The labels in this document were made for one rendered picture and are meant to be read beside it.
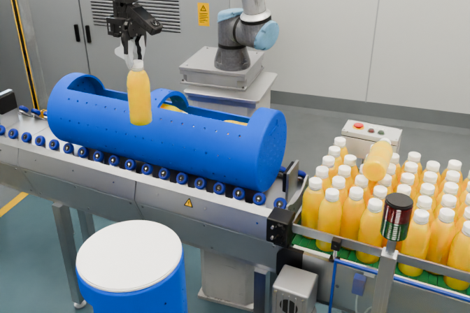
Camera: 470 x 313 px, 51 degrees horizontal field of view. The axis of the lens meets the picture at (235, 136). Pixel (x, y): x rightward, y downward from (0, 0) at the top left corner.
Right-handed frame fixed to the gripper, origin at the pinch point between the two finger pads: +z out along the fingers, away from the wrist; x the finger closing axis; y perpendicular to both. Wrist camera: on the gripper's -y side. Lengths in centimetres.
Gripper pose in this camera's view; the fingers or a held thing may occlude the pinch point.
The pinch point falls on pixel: (136, 63)
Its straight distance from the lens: 155.8
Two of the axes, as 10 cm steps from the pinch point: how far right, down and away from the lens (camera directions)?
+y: -8.8, -2.3, 4.2
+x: -4.8, 3.9, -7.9
